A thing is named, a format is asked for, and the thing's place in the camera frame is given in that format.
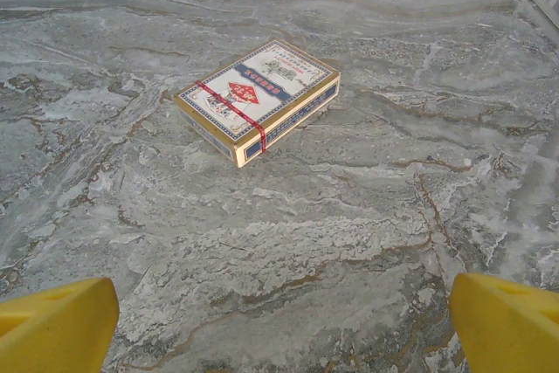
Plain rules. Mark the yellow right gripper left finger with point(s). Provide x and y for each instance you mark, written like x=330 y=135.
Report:
x=52 y=329

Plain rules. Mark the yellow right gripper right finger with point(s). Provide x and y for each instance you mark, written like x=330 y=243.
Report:
x=511 y=329

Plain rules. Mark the playing card box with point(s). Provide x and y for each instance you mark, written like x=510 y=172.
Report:
x=249 y=93

